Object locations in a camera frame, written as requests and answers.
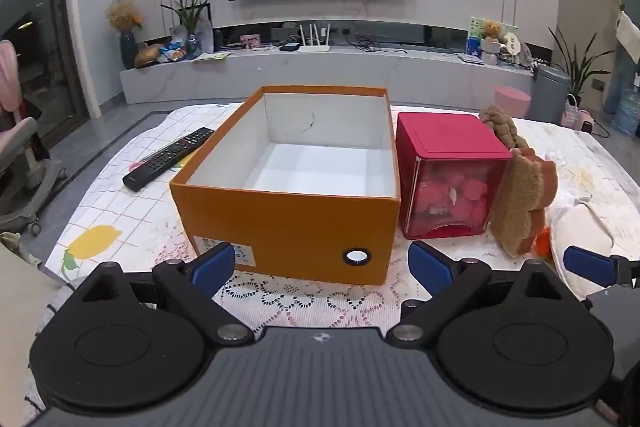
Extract pile of pink pads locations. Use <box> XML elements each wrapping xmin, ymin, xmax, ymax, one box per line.
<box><xmin>412</xmin><ymin>168</ymin><xmax>492</xmax><ymax>229</ymax></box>

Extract small bear plush figure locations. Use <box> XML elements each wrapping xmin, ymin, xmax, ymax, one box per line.
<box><xmin>481</xmin><ymin>21</ymin><xmax>504</xmax><ymax>66</ymax></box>

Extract pink bag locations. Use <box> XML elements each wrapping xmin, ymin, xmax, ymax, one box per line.
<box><xmin>561</xmin><ymin>94</ymin><xmax>596</xmax><ymax>131</ymax></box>

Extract white router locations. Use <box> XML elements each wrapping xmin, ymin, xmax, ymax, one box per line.
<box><xmin>298</xmin><ymin>23</ymin><xmax>332</xmax><ymax>54</ymax></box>

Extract pink stool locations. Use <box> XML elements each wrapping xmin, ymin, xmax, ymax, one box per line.
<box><xmin>494</xmin><ymin>85</ymin><xmax>532</xmax><ymax>119</ymax></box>

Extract blue snack packet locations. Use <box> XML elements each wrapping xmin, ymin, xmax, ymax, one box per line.
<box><xmin>160</xmin><ymin>41</ymin><xmax>187</xmax><ymax>62</ymax></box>

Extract brown bread loaf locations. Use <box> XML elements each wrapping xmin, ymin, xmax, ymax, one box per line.
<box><xmin>134</xmin><ymin>43</ymin><xmax>166</xmax><ymax>68</ymax></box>

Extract pink chair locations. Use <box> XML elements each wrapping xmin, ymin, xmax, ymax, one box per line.
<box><xmin>0</xmin><ymin>39</ymin><xmax>69</xmax><ymax>235</ymax></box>

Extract green potted plant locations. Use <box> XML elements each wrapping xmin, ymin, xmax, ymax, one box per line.
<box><xmin>160</xmin><ymin>0</ymin><xmax>217</xmax><ymax>56</ymax></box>

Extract red storage box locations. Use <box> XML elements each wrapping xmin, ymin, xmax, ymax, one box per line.
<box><xmin>395</xmin><ymin>111</ymin><xmax>513</xmax><ymax>240</ymax></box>

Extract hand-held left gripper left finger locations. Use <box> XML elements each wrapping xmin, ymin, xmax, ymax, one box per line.
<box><xmin>81</xmin><ymin>243</ymin><xmax>256</xmax><ymax>348</ymax></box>

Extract white lace tablecloth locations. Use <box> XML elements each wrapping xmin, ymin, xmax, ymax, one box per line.
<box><xmin>210</xmin><ymin>104</ymin><xmax>640</xmax><ymax>338</ymax></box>

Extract orange cardboard box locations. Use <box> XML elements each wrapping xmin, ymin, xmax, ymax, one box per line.
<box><xmin>169</xmin><ymin>85</ymin><xmax>402</xmax><ymax>286</ymax></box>

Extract white fluffy cloth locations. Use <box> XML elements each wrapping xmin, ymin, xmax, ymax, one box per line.
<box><xmin>549</xmin><ymin>198</ymin><xmax>617</xmax><ymax>304</ymax></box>

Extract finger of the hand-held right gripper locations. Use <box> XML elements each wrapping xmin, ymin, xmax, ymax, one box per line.
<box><xmin>563</xmin><ymin>246</ymin><xmax>640</xmax><ymax>289</ymax></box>

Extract white round fan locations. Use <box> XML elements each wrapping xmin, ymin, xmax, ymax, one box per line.
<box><xmin>501</xmin><ymin>32</ymin><xmax>534</xmax><ymax>68</ymax></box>

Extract grid lemon print tablecloth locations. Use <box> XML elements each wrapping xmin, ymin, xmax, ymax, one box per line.
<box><xmin>42</xmin><ymin>103</ymin><xmax>251</xmax><ymax>285</ymax></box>

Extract grey television console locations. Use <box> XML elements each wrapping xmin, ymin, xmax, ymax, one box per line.
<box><xmin>120</xmin><ymin>46</ymin><xmax>551</xmax><ymax>106</ymax></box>

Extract green blue picture card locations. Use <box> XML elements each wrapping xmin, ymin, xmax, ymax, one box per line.
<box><xmin>467</xmin><ymin>17</ymin><xmax>519</xmax><ymax>58</ymax></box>

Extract tall leafy potted plant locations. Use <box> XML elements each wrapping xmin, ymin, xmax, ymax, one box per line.
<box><xmin>547</xmin><ymin>26</ymin><xmax>614</xmax><ymax>108</ymax></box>

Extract grey trash bin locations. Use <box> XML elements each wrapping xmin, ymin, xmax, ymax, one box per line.
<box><xmin>527</xmin><ymin>64</ymin><xmax>572</xmax><ymax>124</ymax></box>

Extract black remote control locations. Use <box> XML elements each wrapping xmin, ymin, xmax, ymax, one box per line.
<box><xmin>122</xmin><ymin>127</ymin><xmax>216</xmax><ymax>192</ymax></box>

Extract blue water jug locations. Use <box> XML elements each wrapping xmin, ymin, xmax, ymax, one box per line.
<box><xmin>612</xmin><ymin>87</ymin><xmax>640</xmax><ymax>136</ymax></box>

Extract vase with dried flowers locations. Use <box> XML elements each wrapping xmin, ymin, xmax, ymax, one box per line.
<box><xmin>105</xmin><ymin>0</ymin><xmax>144</xmax><ymax>69</ymax></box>

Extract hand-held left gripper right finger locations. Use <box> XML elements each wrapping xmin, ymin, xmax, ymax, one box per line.
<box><xmin>387</xmin><ymin>241</ymin><xmax>569</xmax><ymax>348</ymax></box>

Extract white hanging towel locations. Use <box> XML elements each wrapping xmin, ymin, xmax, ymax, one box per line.
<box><xmin>615</xmin><ymin>9</ymin><xmax>640</xmax><ymax>64</ymax></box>

